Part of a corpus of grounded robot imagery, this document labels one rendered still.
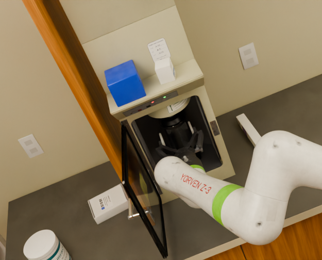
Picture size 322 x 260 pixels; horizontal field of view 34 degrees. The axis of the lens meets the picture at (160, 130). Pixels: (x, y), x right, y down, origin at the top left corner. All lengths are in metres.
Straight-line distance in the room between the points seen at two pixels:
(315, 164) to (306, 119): 1.00
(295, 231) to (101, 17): 1.05
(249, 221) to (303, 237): 0.81
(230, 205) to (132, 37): 0.65
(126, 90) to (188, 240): 0.63
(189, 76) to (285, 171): 0.56
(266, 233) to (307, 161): 0.19
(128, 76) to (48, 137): 0.84
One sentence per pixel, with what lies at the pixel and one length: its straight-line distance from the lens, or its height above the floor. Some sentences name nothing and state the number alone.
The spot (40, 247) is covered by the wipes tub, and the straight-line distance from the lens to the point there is 2.02.
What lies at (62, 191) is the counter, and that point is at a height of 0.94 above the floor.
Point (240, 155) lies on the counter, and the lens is 2.18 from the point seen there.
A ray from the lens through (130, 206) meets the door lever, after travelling 1.77.
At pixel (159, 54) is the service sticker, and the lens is 1.73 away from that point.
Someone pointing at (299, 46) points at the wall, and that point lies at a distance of 2.42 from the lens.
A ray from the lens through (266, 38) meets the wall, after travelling 2.33.
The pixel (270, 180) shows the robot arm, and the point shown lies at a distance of 1.26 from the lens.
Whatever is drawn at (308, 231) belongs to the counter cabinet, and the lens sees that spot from 2.06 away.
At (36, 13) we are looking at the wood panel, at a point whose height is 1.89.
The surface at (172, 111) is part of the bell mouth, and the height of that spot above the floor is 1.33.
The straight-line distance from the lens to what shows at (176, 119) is 1.95.
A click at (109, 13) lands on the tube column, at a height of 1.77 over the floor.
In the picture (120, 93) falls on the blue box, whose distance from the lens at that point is 1.65.
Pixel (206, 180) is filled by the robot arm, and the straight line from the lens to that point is 1.46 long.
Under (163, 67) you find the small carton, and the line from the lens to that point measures 1.66.
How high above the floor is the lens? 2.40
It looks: 36 degrees down
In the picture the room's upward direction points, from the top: 24 degrees counter-clockwise
